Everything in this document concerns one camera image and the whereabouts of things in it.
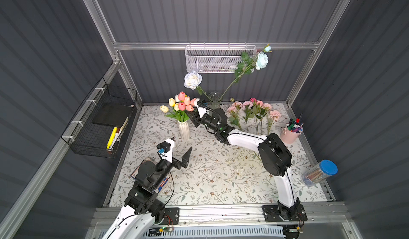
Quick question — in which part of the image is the pink carnation stem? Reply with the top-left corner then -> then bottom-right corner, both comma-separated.
242,101 -> 254,130

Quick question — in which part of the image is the hot pink rose stem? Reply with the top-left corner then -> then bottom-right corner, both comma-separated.
250,98 -> 259,134

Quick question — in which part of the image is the large pink rose stem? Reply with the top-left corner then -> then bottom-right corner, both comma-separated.
257,100 -> 272,135

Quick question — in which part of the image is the pale pink rose stem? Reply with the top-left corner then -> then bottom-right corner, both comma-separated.
267,110 -> 281,135

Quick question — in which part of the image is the pink peony stem with bud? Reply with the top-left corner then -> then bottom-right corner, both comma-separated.
227,97 -> 243,130

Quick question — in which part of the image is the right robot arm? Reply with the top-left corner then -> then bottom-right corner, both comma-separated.
186,100 -> 307,222

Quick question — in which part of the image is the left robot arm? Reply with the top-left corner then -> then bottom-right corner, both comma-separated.
103,138 -> 193,239

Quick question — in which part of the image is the clear ribbed glass vase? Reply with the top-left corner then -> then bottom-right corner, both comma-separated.
208,91 -> 223,110

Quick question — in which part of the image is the white ribbed ceramic vase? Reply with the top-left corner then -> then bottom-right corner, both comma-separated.
178,121 -> 190,141

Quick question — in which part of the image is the tulip bouquet pink and yellow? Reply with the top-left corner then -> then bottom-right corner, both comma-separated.
160,92 -> 200,123

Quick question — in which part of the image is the white rose stem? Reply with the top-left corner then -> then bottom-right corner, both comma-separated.
184,71 -> 210,99

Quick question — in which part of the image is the blue illustrated book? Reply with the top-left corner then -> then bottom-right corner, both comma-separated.
131,159 -> 171,193

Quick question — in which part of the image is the yellow marker in basket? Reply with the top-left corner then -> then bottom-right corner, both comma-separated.
107,127 -> 118,149

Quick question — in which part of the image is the black notebook in basket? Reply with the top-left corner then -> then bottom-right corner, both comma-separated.
92,103 -> 134,127

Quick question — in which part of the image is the light blue rose stem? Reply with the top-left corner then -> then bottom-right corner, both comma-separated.
219,44 -> 272,101

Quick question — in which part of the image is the pink pen bucket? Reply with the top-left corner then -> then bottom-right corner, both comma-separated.
280,114 -> 304,144

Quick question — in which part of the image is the clear jar blue lid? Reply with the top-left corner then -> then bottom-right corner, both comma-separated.
301,160 -> 338,187

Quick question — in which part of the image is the white mesh wall basket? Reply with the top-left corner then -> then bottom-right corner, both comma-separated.
184,43 -> 257,73

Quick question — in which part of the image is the black wire wall basket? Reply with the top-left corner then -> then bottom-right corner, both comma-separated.
62,80 -> 137,159

